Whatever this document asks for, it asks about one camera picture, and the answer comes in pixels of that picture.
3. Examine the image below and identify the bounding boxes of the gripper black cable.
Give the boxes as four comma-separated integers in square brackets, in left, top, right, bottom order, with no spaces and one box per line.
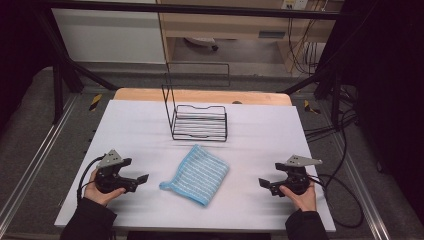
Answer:
[76,155,106,205]
[308,173,365,230]

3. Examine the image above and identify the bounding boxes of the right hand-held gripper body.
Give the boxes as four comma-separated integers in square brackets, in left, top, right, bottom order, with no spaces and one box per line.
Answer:
[270,154,324,198]

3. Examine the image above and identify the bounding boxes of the white table cover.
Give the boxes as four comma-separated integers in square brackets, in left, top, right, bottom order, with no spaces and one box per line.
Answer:
[54,99,337,233]

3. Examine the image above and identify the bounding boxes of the black metal stand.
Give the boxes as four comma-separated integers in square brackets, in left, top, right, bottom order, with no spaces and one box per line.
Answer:
[33,8,120,125]
[282,63,346,132]

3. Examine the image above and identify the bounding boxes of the bundle of hanging cables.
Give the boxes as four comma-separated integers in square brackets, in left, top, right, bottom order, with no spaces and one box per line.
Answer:
[287,16,328,75]

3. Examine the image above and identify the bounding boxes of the black wire rack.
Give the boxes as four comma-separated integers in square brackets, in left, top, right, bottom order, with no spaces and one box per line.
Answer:
[161,62,231,142]

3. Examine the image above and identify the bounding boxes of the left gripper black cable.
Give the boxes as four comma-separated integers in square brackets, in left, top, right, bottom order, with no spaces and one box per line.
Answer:
[76,155,106,205]

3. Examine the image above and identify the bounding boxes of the white power strip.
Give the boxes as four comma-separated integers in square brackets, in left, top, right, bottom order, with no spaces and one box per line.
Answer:
[281,0,309,11]

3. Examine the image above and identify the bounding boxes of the yellow black tape marker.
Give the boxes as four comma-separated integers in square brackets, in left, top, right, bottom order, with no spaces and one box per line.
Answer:
[303,99,322,115]
[88,93,103,112]

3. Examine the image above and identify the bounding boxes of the black metal crossbar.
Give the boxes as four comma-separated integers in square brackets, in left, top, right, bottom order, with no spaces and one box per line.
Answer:
[41,0,346,21]

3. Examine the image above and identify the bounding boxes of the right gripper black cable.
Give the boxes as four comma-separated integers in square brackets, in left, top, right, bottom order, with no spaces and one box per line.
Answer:
[308,173,365,230]

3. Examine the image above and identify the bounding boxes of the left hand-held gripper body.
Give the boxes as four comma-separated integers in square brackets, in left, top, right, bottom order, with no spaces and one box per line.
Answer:
[94,149,138,195]

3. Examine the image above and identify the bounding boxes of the person's right hand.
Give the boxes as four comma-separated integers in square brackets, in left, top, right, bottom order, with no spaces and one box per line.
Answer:
[278,181,318,213]

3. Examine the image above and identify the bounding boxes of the person's left hand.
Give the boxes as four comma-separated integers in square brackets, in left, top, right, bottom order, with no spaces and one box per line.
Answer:
[82,168,127,207]

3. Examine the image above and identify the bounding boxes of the black floor cables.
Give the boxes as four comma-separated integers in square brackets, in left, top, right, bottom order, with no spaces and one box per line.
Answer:
[304,84,360,142]

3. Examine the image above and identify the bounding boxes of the white cabinet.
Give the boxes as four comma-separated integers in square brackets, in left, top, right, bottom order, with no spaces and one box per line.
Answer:
[51,7,167,65]

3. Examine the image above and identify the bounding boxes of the white chair base with caster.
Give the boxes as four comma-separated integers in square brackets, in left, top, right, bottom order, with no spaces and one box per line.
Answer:
[183,36,220,52]

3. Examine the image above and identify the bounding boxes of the wooden desk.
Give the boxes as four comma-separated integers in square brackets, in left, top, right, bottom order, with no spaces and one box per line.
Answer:
[155,0,345,74]

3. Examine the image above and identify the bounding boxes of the aluminium rail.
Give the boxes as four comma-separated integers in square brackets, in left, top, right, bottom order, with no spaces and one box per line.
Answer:
[332,132,392,240]
[0,94,80,228]

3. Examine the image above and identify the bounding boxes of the blue striped cloth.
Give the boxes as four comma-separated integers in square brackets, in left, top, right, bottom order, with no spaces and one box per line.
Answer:
[158,143,231,208]

